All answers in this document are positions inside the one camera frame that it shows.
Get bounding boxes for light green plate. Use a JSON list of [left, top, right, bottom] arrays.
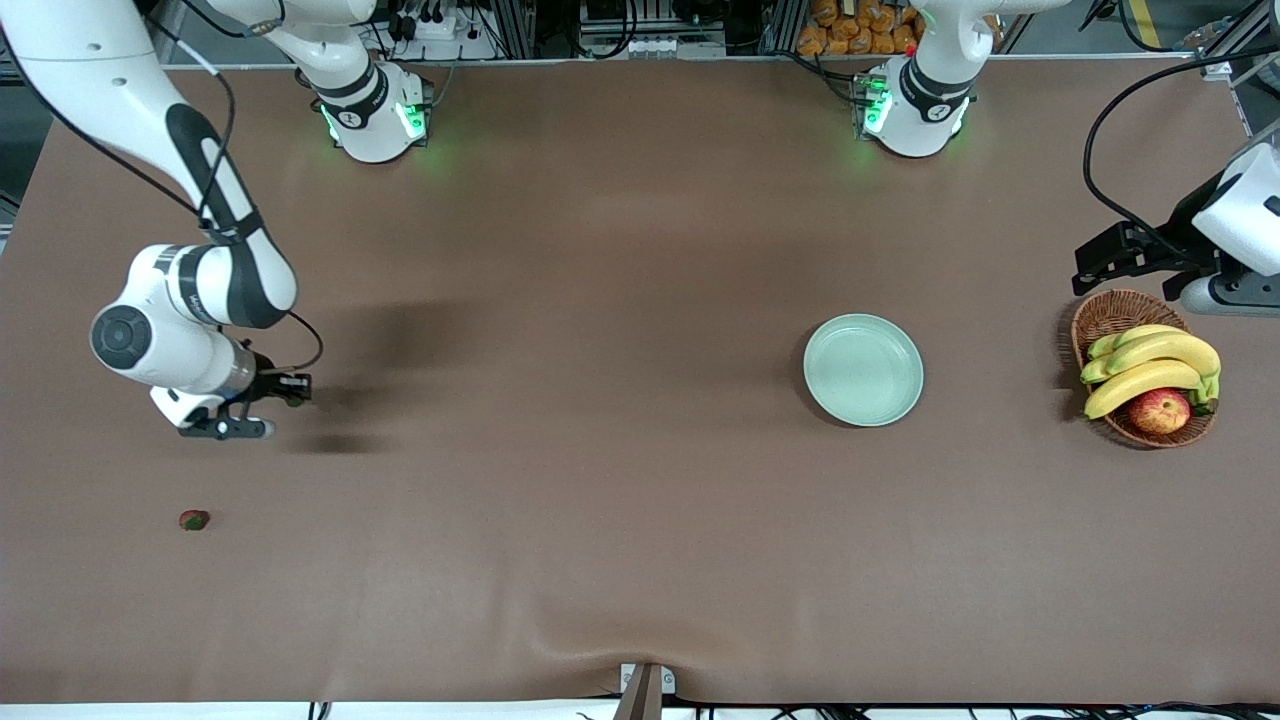
[[803, 313, 925, 428]]

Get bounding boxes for brown wicker basket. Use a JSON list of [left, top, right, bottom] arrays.
[[1070, 289, 1219, 449]]

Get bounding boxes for large yellow banana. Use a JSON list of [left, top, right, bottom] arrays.
[[1080, 331, 1223, 387]]

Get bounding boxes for small greenish yellow banana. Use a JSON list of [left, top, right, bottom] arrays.
[[1087, 324, 1187, 361]]

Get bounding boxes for red apple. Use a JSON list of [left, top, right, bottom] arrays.
[[1128, 388, 1193, 436]]

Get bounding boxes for brown table mat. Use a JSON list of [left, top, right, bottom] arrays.
[[0, 55, 1280, 706]]

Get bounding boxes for white power strip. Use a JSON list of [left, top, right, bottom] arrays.
[[385, 0, 463, 43]]

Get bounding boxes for white connector block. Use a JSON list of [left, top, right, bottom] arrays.
[[620, 36, 727, 59]]

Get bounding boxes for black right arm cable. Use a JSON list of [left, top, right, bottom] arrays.
[[0, 0, 326, 373]]

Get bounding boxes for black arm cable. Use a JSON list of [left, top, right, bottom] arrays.
[[0, 0, 326, 373], [1083, 45, 1280, 261]]

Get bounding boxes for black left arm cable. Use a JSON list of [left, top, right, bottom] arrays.
[[1083, 45, 1280, 261]]

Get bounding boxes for silver aluminium corner frame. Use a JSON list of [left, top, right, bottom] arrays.
[[1195, 0, 1280, 81]]

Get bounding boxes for silver aluminium frame post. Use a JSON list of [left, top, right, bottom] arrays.
[[760, 0, 806, 56], [493, 0, 538, 59]]

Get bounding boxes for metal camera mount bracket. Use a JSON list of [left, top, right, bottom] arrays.
[[620, 663, 676, 720]]

